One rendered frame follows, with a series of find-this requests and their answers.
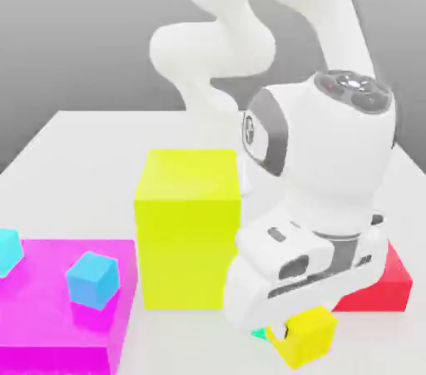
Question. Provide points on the large yellow box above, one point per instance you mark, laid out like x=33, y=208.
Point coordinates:
x=186, y=228

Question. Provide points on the small green cube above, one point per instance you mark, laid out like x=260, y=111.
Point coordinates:
x=260, y=334

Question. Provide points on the large magenta box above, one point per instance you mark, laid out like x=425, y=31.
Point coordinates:
x=40, y=325

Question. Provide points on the large red box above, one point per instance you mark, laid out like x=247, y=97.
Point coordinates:
x=386, y=292

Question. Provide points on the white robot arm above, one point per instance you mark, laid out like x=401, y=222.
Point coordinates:
x=332, y=162

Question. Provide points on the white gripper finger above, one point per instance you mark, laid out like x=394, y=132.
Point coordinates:
x=278, y=333

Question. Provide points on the small blue cube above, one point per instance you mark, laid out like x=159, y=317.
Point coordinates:
x=91, y=282

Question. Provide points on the small yellow cube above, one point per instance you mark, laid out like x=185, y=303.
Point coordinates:
x=309, y=336

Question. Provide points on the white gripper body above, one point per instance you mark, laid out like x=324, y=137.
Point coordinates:
x=248, y=305

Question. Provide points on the small cyan cube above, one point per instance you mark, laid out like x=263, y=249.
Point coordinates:
x=8, y=252

